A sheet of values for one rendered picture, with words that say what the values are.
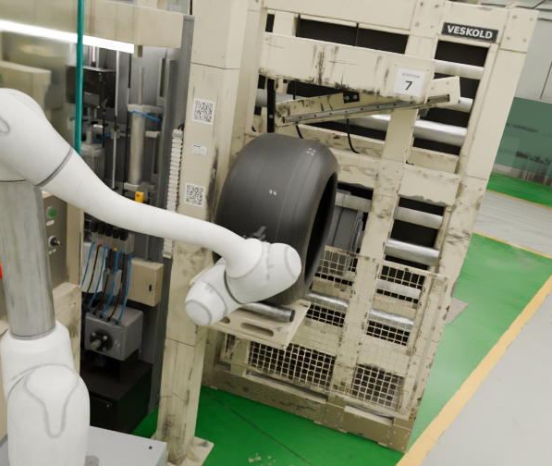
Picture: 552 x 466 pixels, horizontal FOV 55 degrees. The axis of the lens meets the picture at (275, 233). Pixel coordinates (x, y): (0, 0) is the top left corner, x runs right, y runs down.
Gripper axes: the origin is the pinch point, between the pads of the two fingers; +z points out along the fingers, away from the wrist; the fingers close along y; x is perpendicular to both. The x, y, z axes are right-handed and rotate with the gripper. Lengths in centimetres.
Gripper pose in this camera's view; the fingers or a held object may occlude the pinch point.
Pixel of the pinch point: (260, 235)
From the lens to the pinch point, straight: 155.2
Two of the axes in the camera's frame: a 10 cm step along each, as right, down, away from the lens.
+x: -1.1, 8.7, 4.8
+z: 3.2, -4.3, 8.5
